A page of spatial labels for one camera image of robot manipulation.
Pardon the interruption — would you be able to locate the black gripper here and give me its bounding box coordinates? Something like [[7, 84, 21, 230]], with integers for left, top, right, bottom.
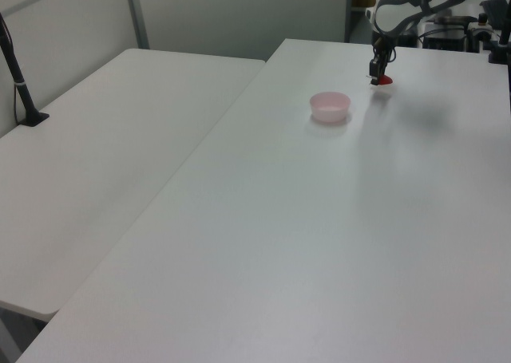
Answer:
[[368, 34, 398, 86]]

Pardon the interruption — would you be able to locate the pink plastic bowl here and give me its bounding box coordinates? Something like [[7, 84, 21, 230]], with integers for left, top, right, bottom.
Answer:
[[309, 91, 351, 124]]

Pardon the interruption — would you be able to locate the black equipment box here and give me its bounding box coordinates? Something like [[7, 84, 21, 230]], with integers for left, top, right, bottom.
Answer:
[[422, 28, 469, 53]]

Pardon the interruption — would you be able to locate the white side table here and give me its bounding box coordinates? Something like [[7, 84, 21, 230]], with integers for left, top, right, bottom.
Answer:
[[0, 48, 267, 317]]

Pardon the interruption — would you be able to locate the grey partition edge post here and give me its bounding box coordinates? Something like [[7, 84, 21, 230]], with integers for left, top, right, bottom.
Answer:
[[344, 0, 355, 43]]

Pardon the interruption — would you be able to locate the short black camera pole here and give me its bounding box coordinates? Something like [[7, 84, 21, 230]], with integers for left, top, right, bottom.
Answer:
[[485, 16, 511, 65]]

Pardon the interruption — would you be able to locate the black camera pole with base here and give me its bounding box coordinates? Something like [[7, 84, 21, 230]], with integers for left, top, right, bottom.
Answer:
[[0, 11, 51, 128]]

